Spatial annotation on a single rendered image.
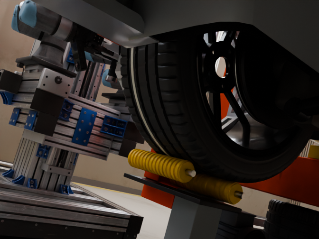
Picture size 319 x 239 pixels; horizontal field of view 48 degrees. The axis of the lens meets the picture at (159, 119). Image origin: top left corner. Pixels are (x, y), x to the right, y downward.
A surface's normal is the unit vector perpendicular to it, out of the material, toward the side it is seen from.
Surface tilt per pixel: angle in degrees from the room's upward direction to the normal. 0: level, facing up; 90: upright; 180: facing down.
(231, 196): 90
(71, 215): 90
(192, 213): 90
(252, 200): 90
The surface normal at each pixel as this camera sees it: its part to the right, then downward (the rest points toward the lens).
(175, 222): -0.76, -0.29
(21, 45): 0.62, 0.07
